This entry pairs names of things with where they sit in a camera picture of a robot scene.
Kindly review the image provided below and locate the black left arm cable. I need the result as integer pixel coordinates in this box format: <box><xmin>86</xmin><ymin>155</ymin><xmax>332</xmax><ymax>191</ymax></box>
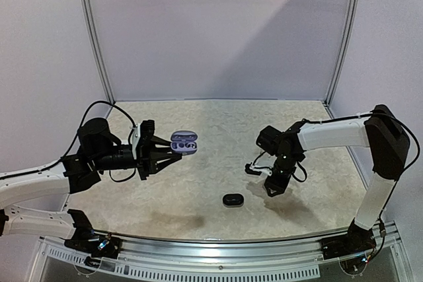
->
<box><xmin>61</xmin><ymin>100</ymin><xmax>141</xmax><ymax>183</ymax></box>

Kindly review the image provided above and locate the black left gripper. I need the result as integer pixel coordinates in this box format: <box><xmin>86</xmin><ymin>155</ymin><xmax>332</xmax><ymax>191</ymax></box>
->
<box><xmin>92</xmin><ymin>135</ymin><xmax>182</xmax><ymax>180</ymax></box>

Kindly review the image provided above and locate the purple chrome clip earbud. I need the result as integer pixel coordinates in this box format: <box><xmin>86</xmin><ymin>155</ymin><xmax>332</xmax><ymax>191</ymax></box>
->
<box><xmin>184</xmin><ymin>142</ymin><xmax>197</xmax><ymax>152</ymax></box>

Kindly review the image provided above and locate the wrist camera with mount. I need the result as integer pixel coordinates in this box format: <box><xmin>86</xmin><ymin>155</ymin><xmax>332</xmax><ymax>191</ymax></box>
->
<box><xmin>245</xmin><ymin>163</ymin><xmax>272</xmax><ymax>176</ymax></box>
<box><xmin>128</xmin><ymin>120</ymin><xmax>155</xmax><ymax>159</ymax></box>

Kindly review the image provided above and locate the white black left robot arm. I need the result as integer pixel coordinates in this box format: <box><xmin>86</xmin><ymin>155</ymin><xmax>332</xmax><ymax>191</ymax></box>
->
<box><xmin>1</xmin><ymin>118</ymin><xmax>182</xmax><ymax>259</ymax></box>

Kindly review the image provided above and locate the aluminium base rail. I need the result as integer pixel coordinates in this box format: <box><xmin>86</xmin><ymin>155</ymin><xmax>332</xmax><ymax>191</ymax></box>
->
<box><xmin>28</xmin><ymin>222</ymin><xmax>414</xmax><ymax>281</ymax></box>

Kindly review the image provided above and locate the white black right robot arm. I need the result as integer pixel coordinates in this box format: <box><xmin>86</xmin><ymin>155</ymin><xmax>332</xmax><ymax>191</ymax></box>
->
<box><xmin>245</xmin><ymin>104</ymin><xmax>421</xmax><ymax>263</ymax></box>

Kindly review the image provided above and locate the black earbud charging case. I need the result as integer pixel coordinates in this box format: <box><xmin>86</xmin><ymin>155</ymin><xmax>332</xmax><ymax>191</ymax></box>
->
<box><xmin>222</xmin><ymin>194</ymin><xmax>245</xmax><ymax>208</ymax></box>

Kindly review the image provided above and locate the purple earbud charging case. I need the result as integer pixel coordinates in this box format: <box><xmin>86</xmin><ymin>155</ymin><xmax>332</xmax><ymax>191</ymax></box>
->
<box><xmin>171</xmin><ymin>130</ymin><xmax>198</xmax><ymax>156</ymax></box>

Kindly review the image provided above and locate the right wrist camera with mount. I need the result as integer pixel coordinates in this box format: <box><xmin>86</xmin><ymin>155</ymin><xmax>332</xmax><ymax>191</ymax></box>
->
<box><xmin>245</xmin><ymin>163</ymin><xmax>272</xmax><ymax>176</ymax></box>

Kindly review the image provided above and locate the right aluminium frame post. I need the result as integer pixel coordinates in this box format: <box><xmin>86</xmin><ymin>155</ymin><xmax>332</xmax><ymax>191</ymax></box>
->
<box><xmin>323</xmin><ymin>0</ymin><xmax>358</xmax><ymax>108</ymax></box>

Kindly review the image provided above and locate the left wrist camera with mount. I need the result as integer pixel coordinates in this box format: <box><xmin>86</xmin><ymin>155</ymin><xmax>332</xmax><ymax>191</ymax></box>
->
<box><xmin>128</xmin><ymin>120</ymin><xmax>155</xmax><ymax>159</ymax></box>

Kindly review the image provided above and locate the left aluminium frame post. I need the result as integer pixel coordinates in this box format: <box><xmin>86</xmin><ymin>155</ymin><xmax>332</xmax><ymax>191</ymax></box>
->
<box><xmin>81</xmin><ymin>0</ymin><xmax>116</xmax><ymax>104</ymax></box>

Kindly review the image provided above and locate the aluminium frame post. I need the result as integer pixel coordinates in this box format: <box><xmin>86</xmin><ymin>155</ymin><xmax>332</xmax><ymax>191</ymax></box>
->
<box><xmin>81</xmin><ymin>0</ymin><xmax>116</xmax><ymax>104</ymax></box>
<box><xmin>323</xmin><ymin>0</ymin><xmax>358</xmax><ymax>108</ymax></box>

